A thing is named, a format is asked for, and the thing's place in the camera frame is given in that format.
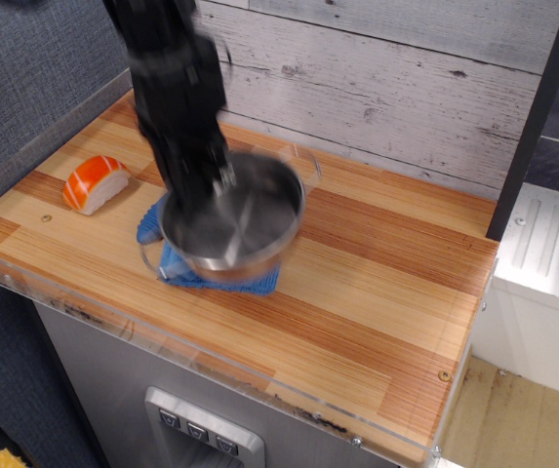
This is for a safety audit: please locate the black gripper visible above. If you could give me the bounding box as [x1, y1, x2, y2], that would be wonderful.
[130, 35, 226, 219]

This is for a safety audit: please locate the stainless steel pot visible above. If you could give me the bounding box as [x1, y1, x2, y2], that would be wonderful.
[140, 144, 321, 283]

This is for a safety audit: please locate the blue cloth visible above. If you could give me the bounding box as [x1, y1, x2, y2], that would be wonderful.
[158, 244, 280, 295]

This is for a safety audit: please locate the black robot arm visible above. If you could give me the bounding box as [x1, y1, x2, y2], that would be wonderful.
[104, 1, 230, 217]

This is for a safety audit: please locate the salmon sushi toy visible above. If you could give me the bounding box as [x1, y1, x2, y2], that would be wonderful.
[62, 155, 131, 215]

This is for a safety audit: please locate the grey toy fridge cabinet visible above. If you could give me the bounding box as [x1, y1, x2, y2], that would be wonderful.
[36, 304, 391, 467]

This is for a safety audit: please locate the silver dispenser button panel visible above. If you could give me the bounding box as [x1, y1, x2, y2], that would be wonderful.
[144, 386, 266, 467]

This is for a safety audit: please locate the yellow toy object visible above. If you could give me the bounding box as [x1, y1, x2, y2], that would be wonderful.
[0, 449, 27, 468]

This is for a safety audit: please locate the white toy sink unit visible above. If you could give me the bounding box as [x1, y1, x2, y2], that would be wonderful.
[471, 184, 559, 391]

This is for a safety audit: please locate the blue handled metal fork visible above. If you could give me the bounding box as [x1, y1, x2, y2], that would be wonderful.
[136, 194, 169, 245]

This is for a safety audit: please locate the black right frame post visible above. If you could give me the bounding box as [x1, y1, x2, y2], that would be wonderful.
[486, 27, 559, 241]

